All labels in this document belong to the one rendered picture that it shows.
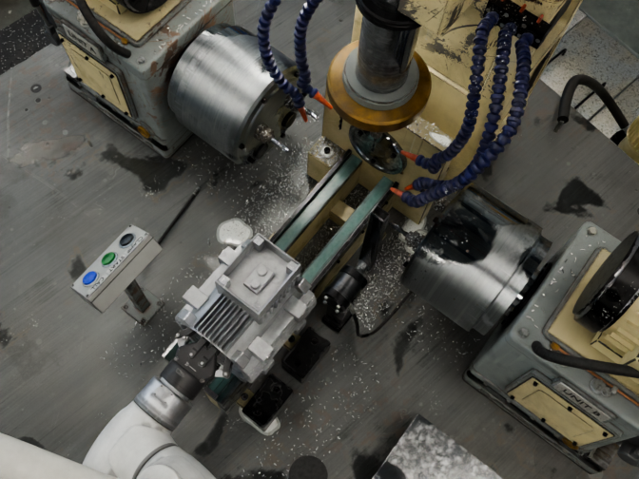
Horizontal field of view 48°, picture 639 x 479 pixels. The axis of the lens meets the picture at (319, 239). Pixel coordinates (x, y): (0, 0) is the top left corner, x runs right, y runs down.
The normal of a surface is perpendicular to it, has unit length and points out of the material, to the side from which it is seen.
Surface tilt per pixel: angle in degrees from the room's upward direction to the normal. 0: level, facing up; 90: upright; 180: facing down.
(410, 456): 0
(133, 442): 14
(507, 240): 6
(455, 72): 90
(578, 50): 0
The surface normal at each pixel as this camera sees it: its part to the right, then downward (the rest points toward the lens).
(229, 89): -0.22, -0.04
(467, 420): 0.04, -0.37
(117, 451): -0.25, -0.38
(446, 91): -0.61, 0.73
